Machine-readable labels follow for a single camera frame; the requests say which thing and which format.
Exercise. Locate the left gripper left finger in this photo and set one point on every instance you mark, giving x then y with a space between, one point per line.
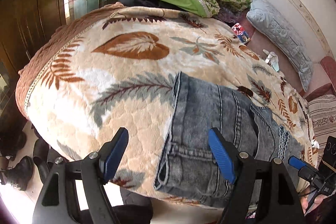
58 200

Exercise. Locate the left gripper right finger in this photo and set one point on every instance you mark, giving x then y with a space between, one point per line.
278 199

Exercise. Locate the grey denim pants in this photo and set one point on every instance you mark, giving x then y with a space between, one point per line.
209 121

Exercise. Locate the crumpled white tissue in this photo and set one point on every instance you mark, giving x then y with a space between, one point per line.
315 143

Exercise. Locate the black boot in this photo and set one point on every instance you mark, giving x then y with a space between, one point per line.
44 158

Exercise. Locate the black shoe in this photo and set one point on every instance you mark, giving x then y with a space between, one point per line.
20 175

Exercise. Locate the striped floral cushion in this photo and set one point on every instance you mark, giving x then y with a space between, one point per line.
322 112

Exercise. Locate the leaf pattern beige blanket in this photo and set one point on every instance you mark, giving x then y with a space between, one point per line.
167 77

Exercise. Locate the grey quilted pillow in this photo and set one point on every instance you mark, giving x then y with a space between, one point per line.
270 22

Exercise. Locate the small red blue box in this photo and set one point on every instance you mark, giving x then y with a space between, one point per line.
240 33

